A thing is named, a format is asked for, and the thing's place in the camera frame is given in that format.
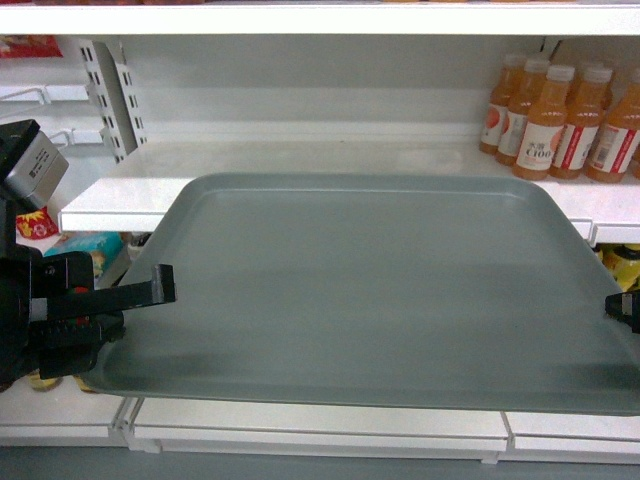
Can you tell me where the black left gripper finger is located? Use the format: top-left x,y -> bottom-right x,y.
30,312 -> 124,379
30,264 -> 176,322

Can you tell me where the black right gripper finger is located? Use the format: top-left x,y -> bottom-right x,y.
605,290 -> 640,334

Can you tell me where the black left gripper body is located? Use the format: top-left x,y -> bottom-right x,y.
1,199 -> 91,389

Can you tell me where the grey rectangular serving tray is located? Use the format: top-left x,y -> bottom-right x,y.
85,174 -> 639,415

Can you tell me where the red snack packet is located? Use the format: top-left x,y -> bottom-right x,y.
16,207 -> 59,240

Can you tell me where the white middle shelf board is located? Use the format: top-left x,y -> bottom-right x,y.
58,140 -> 639,244

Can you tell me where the white shelf board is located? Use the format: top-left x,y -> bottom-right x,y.
58,140 -> 639,244
1,1 -> 639,36

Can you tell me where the orange juice bottle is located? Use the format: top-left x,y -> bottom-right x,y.
549,65 -> 613,179
479,53 -> 526,155
585,68 -> 639,183
495,58 -> 550,166

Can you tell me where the orange juice bottle C100 label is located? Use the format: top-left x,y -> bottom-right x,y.
512,65 -> 575,180

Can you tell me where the white slotted shelf upright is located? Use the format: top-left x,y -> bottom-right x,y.
79,39 -> 147,163

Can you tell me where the white upper shelf board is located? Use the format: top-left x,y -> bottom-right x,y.
1,1 -> 639,36

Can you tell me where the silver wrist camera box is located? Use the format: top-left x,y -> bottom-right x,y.
1,119 -> 69,212

